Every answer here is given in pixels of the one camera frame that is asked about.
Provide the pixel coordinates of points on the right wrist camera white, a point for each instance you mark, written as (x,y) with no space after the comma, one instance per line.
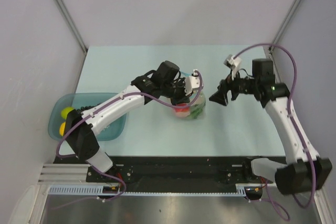
(233,63)

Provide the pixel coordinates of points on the yellow lemon toy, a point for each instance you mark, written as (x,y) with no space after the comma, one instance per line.
(64,113)
(62,128)

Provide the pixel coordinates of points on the red apple toy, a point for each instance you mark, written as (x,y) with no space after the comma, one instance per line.
(182,111)

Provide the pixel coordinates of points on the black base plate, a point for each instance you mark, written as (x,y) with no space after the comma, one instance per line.
(189,174)

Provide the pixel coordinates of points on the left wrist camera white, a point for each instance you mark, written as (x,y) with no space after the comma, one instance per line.
(192,82)

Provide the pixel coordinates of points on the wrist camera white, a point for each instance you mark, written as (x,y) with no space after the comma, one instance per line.
(233,63)
(192,82)

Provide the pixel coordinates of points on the clear zip top bag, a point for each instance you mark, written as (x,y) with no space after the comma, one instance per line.
(194,96)

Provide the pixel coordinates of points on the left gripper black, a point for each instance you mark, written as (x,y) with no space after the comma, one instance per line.
(182,98)

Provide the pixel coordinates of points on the black grape bunch toy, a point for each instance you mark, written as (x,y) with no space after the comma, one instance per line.
(84,108)

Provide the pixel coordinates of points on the teal plastic tray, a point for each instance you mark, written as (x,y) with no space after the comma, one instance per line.
(76,100)

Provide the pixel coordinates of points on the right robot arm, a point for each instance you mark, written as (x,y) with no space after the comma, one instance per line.
(304,170)

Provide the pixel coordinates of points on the white cable duct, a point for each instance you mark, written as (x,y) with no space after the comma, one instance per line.
(91,190)

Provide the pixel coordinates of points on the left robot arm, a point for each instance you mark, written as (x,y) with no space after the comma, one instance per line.
(165,85)

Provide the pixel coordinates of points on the green lettuce toy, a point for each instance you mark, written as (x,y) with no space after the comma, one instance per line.
(197,108)

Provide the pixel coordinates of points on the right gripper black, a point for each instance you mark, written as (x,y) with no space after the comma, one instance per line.
(220,96)

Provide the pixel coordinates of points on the aluminium frame rail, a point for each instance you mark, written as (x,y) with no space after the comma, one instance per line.
(65,174)

